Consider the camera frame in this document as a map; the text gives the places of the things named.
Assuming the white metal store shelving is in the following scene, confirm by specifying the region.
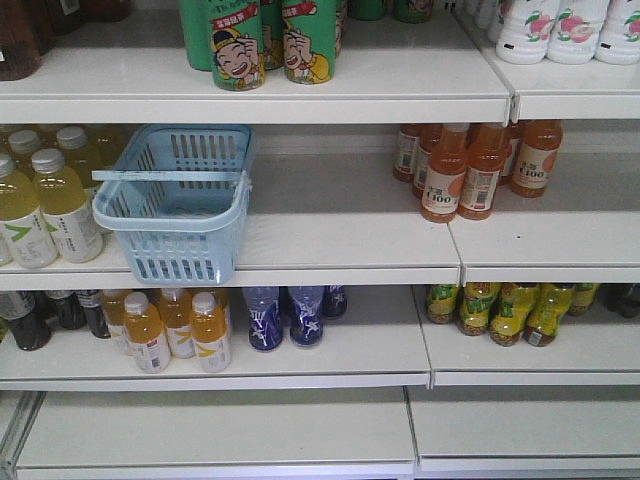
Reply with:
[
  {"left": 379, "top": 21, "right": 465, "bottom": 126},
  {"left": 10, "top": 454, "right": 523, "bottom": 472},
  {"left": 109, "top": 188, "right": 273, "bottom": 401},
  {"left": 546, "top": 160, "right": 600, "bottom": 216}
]
[{"left": 1, "top": 1, "right": 639, "bottom": 479}]

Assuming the pale yellow drink bottle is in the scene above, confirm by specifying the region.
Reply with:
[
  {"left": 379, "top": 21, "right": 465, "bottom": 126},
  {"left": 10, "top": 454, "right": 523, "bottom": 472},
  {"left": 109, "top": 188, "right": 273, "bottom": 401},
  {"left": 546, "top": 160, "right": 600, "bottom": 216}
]
[
  {"left": 56, "top": 126, "right": 105, "bottom": 194},
  {"left": 8, "top": 129, "right": 42, "bottom": 179},
  {"left": 1, "top": 152, "right": 58, "bottom": 269},
  {"left": 31, "top": 148, "right": 103, "bottom": 264}
]

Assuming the coca cola plastic bottle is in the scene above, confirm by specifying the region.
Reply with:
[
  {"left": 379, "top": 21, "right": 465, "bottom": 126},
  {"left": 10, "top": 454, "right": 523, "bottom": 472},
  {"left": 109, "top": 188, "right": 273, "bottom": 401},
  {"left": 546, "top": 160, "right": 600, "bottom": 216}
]
[{"left": 602, "top": 283, "right": 639, "bottom": 319}]

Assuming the yellow lemon tea bottle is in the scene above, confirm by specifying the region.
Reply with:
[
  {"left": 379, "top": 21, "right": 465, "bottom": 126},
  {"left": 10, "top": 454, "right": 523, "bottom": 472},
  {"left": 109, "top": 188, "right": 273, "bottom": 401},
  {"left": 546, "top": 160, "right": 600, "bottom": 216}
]
[
  {"left": 426, "top": 284, "right": 460, "bottom": 324},
  {"left": 489, "top": 282, "right": 540, "bottom": 347},
  {"left": 458, "top": 282, "right": 502, "bottom": 336},
  {"left": 523, "top": 283, "right": 576, "bottom": 347}
]

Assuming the orange vitamin drink bottle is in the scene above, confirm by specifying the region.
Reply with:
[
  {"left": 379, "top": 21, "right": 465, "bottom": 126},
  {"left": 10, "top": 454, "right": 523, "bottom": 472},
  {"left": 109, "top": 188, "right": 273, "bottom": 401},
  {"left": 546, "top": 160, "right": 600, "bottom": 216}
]
[
  {"left": 189, "top": 292, "right": 231, "bottom": 373},
  {"left": 158, "top": 288, "right": 195, "bottom": 359},
  {"left": 124, "top": 292, "right": 171, "bottom": 374}
]

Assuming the dark tea bottle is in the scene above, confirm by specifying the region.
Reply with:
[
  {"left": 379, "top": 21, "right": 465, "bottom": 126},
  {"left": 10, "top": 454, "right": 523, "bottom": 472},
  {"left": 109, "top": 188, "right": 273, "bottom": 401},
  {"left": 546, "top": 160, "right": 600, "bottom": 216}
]
[
  {"left": 1, "top": 291, "right": 51, "bottom": 351},
  {"left": 76, "top": 289, "right": 110, "bottom": 339},
  {"left": 45, "top": 290, "right": 86, "bottom": 330}
]

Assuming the light blue plastic basket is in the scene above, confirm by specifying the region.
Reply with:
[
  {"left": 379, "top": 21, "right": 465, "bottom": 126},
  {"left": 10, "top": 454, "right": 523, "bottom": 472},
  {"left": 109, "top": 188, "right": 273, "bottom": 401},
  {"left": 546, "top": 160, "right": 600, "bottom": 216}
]
[{"left": 93, "top": 124, "right": 255, "bottom": 286}]

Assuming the orange C100 juice bottle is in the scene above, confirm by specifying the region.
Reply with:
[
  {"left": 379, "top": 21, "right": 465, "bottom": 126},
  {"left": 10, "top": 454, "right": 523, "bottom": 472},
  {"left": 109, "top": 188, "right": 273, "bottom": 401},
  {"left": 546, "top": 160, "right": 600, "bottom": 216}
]
[
  {"left": 510, "top": 119, "right": 563, "bottom": 198},
  {"left": 420, "top": 123, "right": 470, "bottom": 223},
  {"left": 457, "top": 123, "right": 507, "bottom": 220}
]

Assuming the blue sports drink bottle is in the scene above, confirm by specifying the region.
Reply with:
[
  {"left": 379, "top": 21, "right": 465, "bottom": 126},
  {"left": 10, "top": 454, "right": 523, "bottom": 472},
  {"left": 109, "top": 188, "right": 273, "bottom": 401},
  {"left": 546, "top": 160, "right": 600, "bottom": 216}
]
[
  {"left": 288, "top": 286, "right": 324, "bottom": 347},
  {"left": 322, "top": 285, "right": 348, "bottom": 318},
  {"left": 242, "top": 286, "right": 283, "bottom": 352}
]

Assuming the white peach drink bottle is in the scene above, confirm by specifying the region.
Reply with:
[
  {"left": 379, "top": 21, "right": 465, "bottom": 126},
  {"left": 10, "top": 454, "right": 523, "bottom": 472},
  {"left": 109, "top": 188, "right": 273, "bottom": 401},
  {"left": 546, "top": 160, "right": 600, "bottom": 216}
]
[
  {"left": 495, "top": 1, "right": 559, "bottom": 65},
  {"left": 595, "top": 0, "right": 639, "bottom": 65},
  {"left": 546, "top": 0, "right": 609, "bottom": 65}
]

